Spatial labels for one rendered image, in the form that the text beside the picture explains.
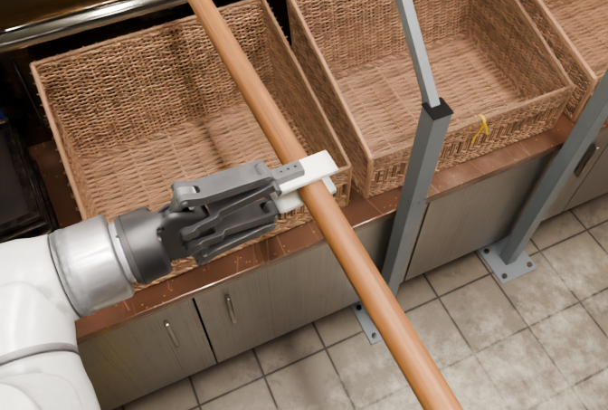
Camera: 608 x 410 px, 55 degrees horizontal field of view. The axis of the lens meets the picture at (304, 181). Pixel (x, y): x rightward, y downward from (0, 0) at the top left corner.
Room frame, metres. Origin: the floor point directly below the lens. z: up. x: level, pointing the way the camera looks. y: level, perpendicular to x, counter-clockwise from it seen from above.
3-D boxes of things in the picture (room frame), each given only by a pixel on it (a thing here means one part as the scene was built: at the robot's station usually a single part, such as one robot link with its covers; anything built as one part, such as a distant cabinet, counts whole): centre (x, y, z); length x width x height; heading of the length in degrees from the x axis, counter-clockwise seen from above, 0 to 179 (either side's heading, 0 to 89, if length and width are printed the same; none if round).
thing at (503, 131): (1.08, -0.30, 0.72); 0.56 x 0.49 x 0.28; 114
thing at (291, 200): (0.37, 0.00, 1.18); 0.07 x 0.03 x 0.01; 116
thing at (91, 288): (0.27, 0.21, 1.20); 0.09 x 0.06 x 0.09; 26
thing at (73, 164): (0.84, 0.24, 0.72); 0.56 x 0.49 x 0.28; 116
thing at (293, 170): (0.36, 0.02, 1.23); 0.05 x 0.01 x 0.03; 116
